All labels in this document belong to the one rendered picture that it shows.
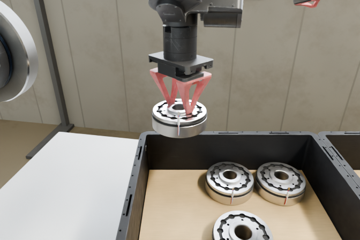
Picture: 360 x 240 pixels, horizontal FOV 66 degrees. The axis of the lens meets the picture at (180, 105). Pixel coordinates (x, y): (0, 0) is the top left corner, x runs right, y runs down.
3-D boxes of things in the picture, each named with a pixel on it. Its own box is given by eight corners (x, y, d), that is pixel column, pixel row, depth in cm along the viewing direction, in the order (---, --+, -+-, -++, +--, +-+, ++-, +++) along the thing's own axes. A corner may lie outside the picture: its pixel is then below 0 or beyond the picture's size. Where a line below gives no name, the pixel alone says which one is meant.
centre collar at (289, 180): (271, 184, 58) (271, 182, 58) (267, 169, 63) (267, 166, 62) (295, 186, 58) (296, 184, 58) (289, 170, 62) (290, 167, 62)
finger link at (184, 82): (184, 100, 56) (184, 54, 52) (210, 111, 51) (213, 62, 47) (157, 110, 52) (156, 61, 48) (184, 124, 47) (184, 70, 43)
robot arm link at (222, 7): (159, -59, 37) (152, 4, 36) (249, -61, 35) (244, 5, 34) (175, -11, 48) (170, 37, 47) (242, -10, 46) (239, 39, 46)
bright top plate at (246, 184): (207, 194, 56) (207, 192, 56) (205, 162, 65) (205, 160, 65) (257, 196, 56) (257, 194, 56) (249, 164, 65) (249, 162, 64)
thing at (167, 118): (149, 124, 48) (149, 121, 48) (155, 100, 57) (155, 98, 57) (208, 125, 48) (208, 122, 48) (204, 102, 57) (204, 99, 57)
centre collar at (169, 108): (165, 115, 50) (165, 112, 50) (167, 104, 55) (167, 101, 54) (193, 115, 50) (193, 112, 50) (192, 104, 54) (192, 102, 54)
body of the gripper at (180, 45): (174, 58, 54) (174, 19, 51) (214, 69, 48) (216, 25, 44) (147, 65, 50) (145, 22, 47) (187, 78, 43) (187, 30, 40)
